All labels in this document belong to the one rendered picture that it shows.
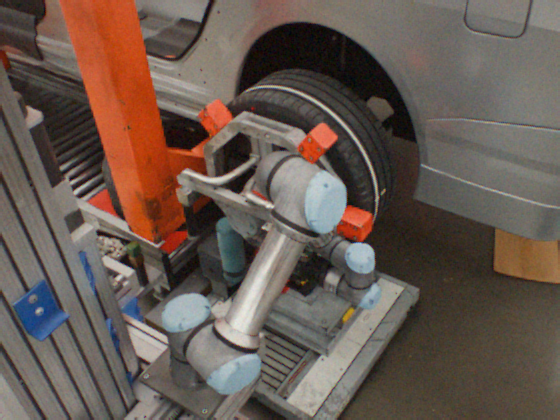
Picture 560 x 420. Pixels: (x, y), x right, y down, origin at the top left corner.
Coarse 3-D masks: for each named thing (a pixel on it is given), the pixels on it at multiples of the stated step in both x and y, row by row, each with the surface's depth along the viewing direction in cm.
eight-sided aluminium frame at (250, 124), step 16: (224, 128) 188; (240, 128) 183; (256, 128) 179; (272, 128) 181; (288, 128) 177; (208, 144) 198; (224, 144) 200; (288, 144) 174; (208, 160) 204; (224, 160) 207; (320, 160) 177; (336, 176) 178; (224, 208) 215; (256, 240) 214
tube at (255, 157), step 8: (256, 144) 182; (256, 152) 185; (248, 160) 184; (256, 160) 185; (240, 168) 181; (248, 168) 183; (184, 176) 183; (192, 176) 181; (200, 176) 179; (208, 176) 179; (224, 176) 179; (232, 176) 179; (208, 184) 179; (216, 184) 178
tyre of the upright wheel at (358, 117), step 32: (256, 96) 185; (288, 96) 181; (320, 96) 182; (352, 96) 186; (352, 128) 181; (384, 128) 189; (352, 160) 176; (384, 160) 188; (352, 192) 182; (384, 192) 192
